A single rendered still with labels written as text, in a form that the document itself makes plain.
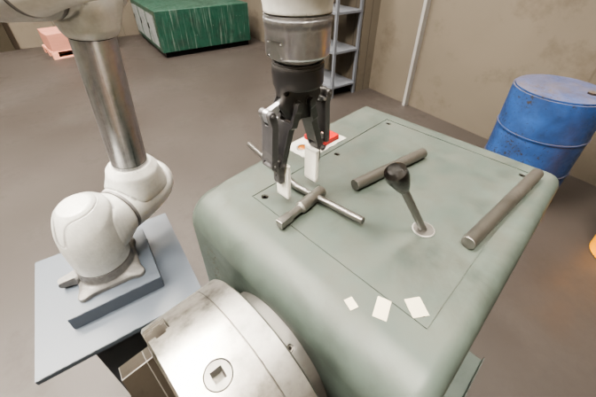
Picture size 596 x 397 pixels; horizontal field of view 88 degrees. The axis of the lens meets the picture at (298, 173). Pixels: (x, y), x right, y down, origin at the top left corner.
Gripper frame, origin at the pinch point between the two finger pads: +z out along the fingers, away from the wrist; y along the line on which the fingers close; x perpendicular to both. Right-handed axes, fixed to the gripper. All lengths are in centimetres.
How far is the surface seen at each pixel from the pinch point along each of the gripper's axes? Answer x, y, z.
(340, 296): 19.1, 10.8, 4.5
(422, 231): 21.2, -7.4, 4.3
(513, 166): 25.3, -38.4, 4.5
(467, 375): 40, -35, 76
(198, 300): 3.8, 24.0, 8.5
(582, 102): 26, -217, 45
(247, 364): 16.3, 24.3, 6.8
